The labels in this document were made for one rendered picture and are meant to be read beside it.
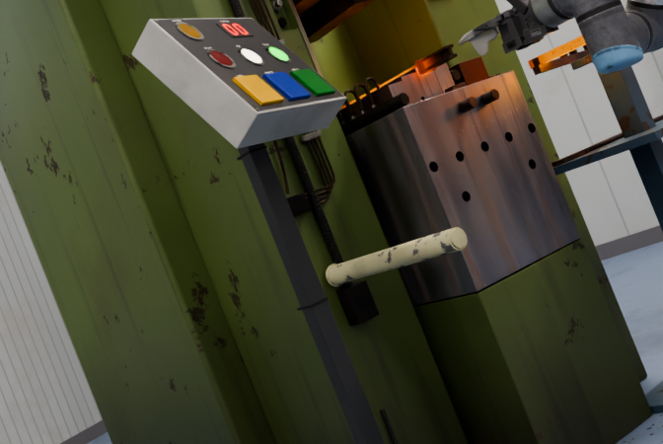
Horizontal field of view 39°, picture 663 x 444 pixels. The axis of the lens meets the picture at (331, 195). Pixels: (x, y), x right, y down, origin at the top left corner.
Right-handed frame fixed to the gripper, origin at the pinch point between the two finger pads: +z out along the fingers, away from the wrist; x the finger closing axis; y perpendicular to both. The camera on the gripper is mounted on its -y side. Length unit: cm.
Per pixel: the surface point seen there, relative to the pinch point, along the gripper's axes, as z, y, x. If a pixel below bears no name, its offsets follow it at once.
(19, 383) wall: 432, 46, -10
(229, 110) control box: -5, 1, -69
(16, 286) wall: 442, -9, 12
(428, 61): 17.3, -0.2, -0.2
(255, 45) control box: 8, -12, -50
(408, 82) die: 20.3, 2.7, -5.7
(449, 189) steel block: 14.4, 29.5, -12.0
